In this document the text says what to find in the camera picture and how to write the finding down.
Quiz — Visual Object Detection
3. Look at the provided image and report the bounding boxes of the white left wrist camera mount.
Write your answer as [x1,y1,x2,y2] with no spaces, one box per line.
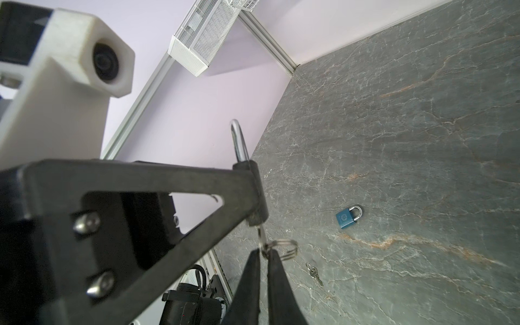
[1,1,135,169]

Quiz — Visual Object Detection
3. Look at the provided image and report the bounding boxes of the black padlock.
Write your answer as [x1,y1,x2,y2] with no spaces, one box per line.
[230,118,269,227]

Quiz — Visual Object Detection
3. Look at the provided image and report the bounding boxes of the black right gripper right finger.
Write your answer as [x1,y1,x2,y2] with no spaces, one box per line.
[268,249,308,325]

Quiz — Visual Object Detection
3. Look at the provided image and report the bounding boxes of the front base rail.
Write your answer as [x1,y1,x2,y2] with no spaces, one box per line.
[199,249,233,307]

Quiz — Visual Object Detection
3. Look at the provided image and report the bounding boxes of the aluminium frame rails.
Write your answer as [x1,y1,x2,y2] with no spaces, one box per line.
[102,12,297,166]

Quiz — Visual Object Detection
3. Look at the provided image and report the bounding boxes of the small silver key on table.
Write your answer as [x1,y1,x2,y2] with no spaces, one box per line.
[306,263,324,287]

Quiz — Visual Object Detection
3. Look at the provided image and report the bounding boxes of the white mesh box basket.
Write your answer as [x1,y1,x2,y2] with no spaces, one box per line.
[168,0,241,77]

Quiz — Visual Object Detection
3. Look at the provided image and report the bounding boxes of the silver key with ring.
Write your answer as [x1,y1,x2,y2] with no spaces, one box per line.
[256,225,299,261]

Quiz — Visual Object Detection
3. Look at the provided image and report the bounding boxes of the blue padlock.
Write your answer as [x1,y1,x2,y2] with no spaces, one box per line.
[335,205,363,229]

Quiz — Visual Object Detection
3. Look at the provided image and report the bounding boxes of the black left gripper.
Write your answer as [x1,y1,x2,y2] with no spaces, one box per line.
[1,160,260,324]

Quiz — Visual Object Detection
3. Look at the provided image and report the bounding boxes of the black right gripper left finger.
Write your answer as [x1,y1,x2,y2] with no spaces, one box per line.
[222,249,261,325]

